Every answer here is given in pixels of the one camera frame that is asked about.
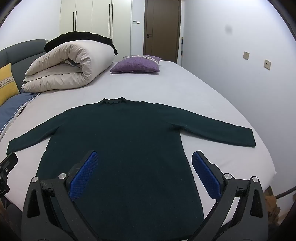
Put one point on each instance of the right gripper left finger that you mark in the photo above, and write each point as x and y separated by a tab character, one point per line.
49	212

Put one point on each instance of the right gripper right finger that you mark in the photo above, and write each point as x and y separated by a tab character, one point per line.
239	212

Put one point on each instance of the dark green knit sweater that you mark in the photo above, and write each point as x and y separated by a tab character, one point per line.
143	187

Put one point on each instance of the blue pillow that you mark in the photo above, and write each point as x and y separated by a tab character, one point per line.
12	108

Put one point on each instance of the yellow embroidered cushion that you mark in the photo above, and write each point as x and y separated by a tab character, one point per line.
8	86

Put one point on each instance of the rolled beige duvet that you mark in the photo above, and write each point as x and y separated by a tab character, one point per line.
70	65

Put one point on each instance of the white bed sheet mattress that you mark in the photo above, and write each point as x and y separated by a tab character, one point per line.
173	86

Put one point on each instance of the black garment behind duvet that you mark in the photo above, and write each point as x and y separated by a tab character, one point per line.
74	36

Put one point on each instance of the purple cushion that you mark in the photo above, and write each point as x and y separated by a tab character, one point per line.
137	63

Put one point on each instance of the white wardrobe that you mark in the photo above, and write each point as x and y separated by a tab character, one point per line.
108	18

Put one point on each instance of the brown door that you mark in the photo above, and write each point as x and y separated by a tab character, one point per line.
162	23

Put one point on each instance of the beige wall socket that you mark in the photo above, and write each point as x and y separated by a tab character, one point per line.
267	64

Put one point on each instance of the beige wall switch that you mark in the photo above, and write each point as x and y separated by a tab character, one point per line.
246	55

